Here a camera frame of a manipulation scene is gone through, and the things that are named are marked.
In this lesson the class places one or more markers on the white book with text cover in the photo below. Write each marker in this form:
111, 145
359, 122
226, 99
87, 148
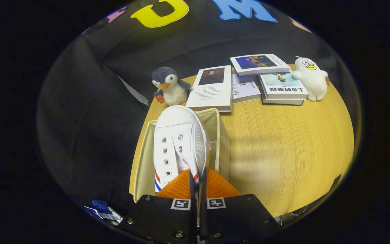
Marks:
245, 89

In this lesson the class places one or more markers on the white duck plush toy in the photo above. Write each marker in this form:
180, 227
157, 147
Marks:
311, 81

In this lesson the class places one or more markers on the white canvas shoe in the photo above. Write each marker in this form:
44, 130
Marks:
178, 135

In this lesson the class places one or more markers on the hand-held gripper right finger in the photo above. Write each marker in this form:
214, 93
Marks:
239, 217

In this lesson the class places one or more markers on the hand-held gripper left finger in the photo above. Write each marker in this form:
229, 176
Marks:
164, 217

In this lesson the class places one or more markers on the black backdrop cloth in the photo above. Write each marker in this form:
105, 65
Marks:
86, 135

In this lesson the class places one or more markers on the beige fabric storage box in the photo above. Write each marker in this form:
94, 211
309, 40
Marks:
146, 162

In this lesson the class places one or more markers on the book with blue picture cover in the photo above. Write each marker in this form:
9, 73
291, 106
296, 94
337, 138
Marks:
259, 62

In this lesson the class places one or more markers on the white book with portrait cover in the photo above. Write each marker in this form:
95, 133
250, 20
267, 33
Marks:
212, 91

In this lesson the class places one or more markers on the grey penguin plush toy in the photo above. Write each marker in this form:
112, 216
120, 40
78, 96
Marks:
173, 91

